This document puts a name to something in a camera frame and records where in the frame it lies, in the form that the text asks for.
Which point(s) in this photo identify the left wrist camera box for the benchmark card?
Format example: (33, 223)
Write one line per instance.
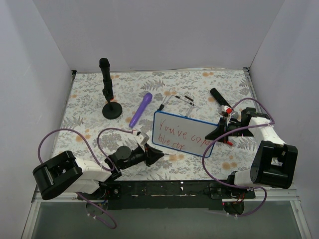
(141, 138)

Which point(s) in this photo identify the blue framed whiteboard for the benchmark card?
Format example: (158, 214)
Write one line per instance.
(181, 133)

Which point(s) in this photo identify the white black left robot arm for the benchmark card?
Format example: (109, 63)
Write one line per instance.
(67, 173)

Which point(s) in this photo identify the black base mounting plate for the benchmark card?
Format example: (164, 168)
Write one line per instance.
(160, 194)

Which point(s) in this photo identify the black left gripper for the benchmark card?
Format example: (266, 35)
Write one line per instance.
(146, 155)

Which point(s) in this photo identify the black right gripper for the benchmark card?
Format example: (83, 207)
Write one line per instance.
(226, 132)

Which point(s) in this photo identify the black round microphone stand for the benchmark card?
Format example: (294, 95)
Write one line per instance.
(112, 110)

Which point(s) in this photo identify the black wire whiteboard stand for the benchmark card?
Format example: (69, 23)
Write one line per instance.
(177, 103)

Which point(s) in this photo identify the black microphone on stand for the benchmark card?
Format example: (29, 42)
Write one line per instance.
(107, 81)

